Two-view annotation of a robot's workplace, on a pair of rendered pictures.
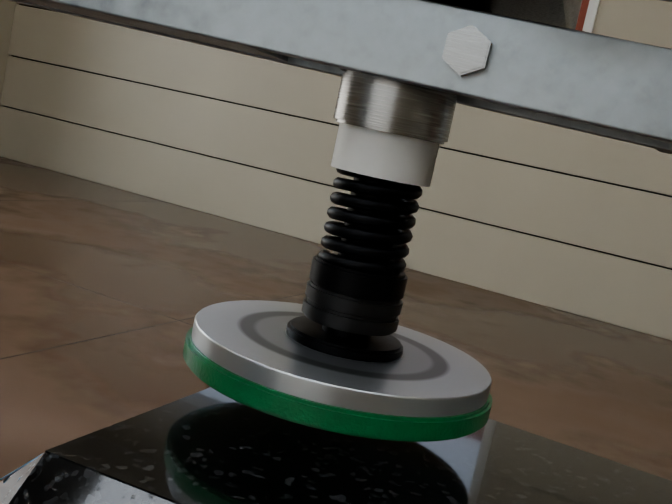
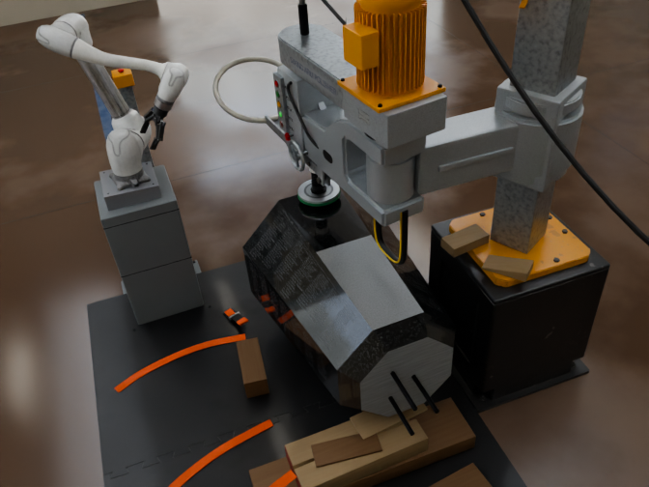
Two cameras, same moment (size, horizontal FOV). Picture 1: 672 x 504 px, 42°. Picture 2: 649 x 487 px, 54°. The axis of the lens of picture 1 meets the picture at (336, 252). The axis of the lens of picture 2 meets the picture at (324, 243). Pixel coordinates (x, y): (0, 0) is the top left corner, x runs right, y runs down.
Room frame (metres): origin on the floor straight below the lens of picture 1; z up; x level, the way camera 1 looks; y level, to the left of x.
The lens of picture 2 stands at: (-1.15, -2.07, 2.71)
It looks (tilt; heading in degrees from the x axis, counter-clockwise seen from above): 39 degrees down; 49
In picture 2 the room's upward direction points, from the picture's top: 5 degrees counter-clockwise
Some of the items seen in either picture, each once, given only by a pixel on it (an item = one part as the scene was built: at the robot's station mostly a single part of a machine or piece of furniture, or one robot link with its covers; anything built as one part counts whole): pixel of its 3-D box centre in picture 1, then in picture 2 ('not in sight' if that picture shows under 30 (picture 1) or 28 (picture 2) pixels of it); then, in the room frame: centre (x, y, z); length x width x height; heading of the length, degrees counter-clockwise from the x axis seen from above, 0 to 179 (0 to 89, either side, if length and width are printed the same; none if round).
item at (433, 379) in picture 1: (342, 350); (319, 190); (0.60, -0.02, 0.85); 0.21 x 0.21 x 0.01
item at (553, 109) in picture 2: not in sight; (535, 128); (1.03, -0.92, 1.36); 0.35 x 0.35 x 0.41
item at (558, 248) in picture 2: not in sight; (517, 239); (1.03, -0.92, 0.76); 0.49 x 0.49 x 0.05; 66
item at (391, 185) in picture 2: not in sight; (390, 171); (0.43, -0.66, 1.32); 0.19 x 0.19 x 0.20
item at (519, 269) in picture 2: not in sight; (507, 264); (0.80, -1.01, 0.80); 0.20 x 0.10 x 0.05; 107
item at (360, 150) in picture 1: (385, 150); not in sight; (0.60, -0.02, 1.00); 0.07 x 0.07 x 0.04
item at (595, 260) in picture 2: not in sight; (507, 299); (1.03, -0.92, 0.37); 0.66 x 0.66 x 0.74; 66
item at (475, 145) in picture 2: not in sight; (492, 141); (0.85, -0.84, 1.34); 0.74 x 0.34 x 0.25; 156
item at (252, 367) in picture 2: not in sight; (252, 366); (-0.03, -0.09, 0.07); 0.30 x 0.12 x 0.12; 60
